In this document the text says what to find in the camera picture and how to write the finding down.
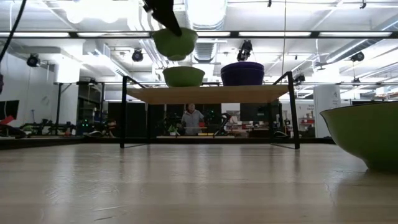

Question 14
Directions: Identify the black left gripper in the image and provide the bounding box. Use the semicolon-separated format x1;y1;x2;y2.
143;0;183;37

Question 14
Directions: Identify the small green ceramic bowl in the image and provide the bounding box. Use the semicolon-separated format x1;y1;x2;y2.
162;66;206;88
152;27;198;62
319;101;398;175

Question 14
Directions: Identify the black overhead light bar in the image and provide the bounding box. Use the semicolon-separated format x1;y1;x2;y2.
0;30;398;40

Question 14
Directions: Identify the wooden shelf with black legs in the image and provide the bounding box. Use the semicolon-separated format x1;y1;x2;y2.
119;70;301;150

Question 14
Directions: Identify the person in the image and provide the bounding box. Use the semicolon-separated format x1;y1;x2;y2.
181;103;205;136

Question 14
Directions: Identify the white printed column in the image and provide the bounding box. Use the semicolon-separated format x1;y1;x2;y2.
313;85;341;138

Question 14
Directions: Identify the black monitor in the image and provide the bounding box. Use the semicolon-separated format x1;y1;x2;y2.
0;100;20;121

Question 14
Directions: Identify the thin black hanging cord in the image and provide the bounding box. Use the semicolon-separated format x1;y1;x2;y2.
282;0;287;75

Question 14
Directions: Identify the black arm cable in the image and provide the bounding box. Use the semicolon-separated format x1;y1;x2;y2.
0;0;27;65

